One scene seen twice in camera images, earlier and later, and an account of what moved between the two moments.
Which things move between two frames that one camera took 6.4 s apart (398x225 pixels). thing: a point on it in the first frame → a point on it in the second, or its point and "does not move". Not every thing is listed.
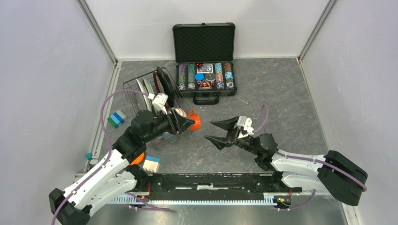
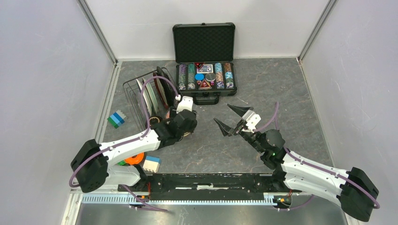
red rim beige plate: x=158 y=83 does not move
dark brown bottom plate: x=166 y=86 does not move
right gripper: x=228 y=124 → x=228 y=131
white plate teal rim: x=148 y=101 does not move
